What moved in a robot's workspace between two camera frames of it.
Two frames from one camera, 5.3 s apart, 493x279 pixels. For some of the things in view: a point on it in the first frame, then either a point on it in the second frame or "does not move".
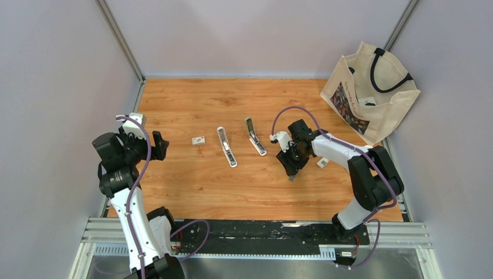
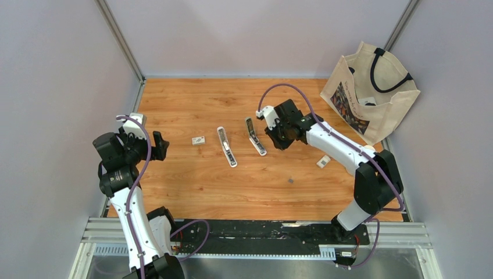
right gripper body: [293, 158] → [280, 135]
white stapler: [231, 156] does not move
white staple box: [198, 140] does not move
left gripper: [157, 152] does not move
